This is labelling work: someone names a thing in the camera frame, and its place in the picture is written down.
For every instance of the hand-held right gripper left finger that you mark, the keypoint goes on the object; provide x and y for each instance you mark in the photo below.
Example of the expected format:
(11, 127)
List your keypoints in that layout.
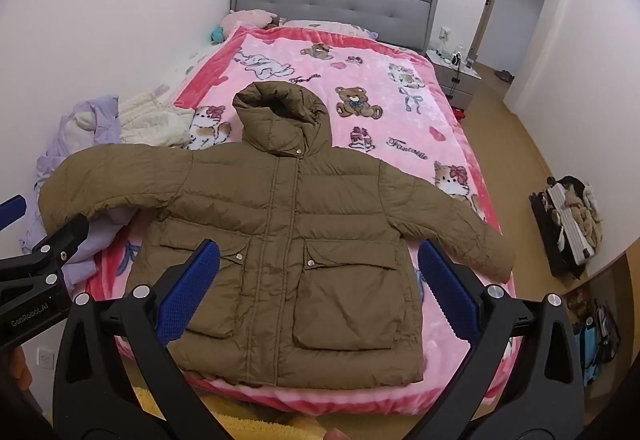
(192, 290)

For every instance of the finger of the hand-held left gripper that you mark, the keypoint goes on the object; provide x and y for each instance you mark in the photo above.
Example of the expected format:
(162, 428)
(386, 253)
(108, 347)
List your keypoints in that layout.
(12, 214)
(67, 235)

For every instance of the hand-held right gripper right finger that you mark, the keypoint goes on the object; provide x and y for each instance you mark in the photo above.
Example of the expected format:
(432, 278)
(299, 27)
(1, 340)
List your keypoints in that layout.
(445, 290)

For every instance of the brown hooded puffer jacket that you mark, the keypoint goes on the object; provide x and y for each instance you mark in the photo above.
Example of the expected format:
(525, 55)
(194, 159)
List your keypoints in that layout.
(300, 220)

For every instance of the open black suitcase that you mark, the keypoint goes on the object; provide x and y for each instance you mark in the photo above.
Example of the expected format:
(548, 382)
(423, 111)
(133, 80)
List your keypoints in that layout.
(570, 225)

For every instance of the white quilted jacket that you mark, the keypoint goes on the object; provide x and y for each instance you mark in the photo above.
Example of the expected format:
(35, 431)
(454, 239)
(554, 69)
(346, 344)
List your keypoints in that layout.
(150, 120)

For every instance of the blue bag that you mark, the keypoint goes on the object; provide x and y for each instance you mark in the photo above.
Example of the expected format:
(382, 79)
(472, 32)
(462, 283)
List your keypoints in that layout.
(592, 350)

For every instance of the pink printed blanket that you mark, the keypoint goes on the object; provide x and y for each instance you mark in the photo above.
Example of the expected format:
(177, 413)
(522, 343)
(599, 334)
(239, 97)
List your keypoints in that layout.
(400, 120)

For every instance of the red box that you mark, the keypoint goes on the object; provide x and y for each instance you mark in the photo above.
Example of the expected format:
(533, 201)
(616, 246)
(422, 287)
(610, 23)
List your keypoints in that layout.
(460, 114)

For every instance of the person's yellow fleece clothing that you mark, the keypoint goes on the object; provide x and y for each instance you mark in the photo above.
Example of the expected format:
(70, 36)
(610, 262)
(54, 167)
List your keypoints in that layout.
(310, 427)

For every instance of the grey nightstand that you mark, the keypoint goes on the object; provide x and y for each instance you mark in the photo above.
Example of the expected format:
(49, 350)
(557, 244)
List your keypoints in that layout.
(462, 88)

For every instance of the pair of shoes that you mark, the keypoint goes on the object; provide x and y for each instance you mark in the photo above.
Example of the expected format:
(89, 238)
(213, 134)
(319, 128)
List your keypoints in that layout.
(505, 76)

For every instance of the teal plush toy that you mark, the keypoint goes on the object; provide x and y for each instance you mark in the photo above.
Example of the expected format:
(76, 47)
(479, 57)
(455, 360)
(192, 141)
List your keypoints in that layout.
(217, 35)

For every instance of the wooden door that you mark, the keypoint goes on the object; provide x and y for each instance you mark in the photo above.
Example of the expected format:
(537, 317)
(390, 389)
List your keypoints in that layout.
(492, 10)

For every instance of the floral pillow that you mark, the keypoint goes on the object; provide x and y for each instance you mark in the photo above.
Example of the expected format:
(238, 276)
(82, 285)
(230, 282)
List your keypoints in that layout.
(330, 28)

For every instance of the white wall outlet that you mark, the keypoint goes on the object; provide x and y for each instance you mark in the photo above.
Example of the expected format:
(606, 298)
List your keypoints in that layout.
(46, 359)

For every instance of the white wall socket with charger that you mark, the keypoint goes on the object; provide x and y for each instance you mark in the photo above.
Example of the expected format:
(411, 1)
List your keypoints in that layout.
(444, 33)

